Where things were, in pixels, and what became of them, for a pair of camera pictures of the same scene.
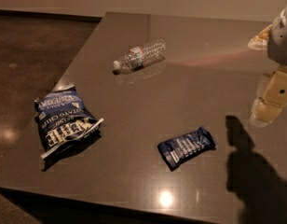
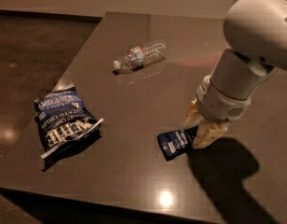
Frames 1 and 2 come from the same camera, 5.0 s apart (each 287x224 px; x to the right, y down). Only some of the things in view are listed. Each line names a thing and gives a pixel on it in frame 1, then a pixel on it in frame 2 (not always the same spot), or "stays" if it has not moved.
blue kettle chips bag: x=65 y=120 stays
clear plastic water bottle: x=140 y=56 stays
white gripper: x=281 y=42 to x=220 y=105
